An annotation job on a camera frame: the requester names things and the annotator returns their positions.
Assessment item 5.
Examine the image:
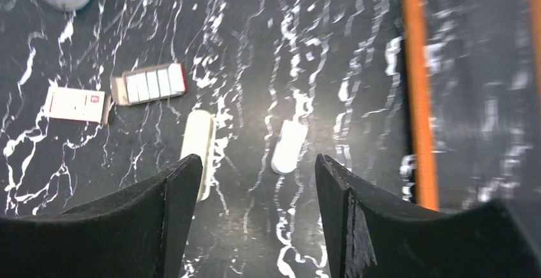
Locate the light blue eraser block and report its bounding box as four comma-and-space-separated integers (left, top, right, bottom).
270, 120, 308, 175

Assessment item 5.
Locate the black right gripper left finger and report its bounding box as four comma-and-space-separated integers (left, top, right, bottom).
1, 154, 202, 277

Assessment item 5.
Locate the orange wooden shelf rack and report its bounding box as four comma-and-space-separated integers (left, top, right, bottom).
402, 0, 540, 210

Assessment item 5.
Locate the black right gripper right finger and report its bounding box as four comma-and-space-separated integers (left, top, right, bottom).
315, 154, 540, 277

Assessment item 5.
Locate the grey staple tray insert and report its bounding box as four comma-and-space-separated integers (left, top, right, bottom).
110, 62, 187, 106

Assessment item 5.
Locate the white red staple box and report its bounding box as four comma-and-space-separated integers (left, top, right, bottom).
43, 86, 112, 124

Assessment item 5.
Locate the cream white stapler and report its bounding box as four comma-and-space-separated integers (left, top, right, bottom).
180, 110, 216, 202

